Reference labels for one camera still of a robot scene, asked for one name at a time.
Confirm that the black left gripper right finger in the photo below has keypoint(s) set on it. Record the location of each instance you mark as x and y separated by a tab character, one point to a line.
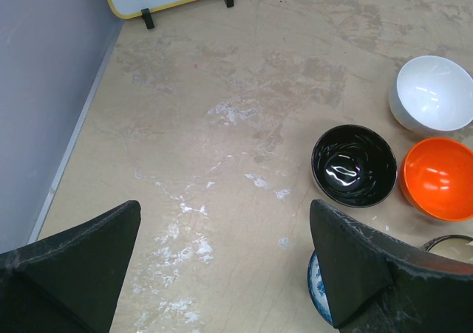
377	283

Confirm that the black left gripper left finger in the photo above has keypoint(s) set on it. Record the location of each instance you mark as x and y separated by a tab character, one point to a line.
71	281

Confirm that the blue patterned bowl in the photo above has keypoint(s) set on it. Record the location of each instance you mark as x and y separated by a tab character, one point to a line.
316	289

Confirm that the brown glazed bowl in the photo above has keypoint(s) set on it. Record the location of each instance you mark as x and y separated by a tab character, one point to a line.
455	247

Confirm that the black glossy bowl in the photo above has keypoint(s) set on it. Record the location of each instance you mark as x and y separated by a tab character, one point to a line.
354	166

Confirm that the orange bowl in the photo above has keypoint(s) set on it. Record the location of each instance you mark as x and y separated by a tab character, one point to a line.
435	176

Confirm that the white bowl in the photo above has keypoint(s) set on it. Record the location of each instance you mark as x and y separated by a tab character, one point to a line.
432	95

